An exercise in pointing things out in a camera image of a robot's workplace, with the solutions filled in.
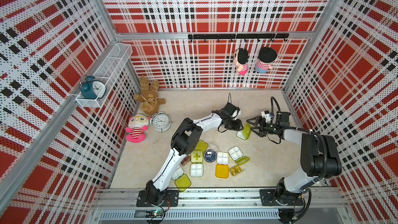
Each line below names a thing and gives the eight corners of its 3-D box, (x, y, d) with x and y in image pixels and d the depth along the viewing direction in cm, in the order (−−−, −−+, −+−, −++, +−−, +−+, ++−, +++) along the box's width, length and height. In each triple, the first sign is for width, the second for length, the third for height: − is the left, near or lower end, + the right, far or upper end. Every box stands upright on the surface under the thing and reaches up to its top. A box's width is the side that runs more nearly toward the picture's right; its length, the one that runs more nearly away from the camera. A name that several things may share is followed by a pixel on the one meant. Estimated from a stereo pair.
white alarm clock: (147, 122, 103) (145, 119, 100) (160, 112, 109) (158, 109, 106) (161, 136, 97) (160, 133, 94) (175, 124, 102) (174, 121, 99)
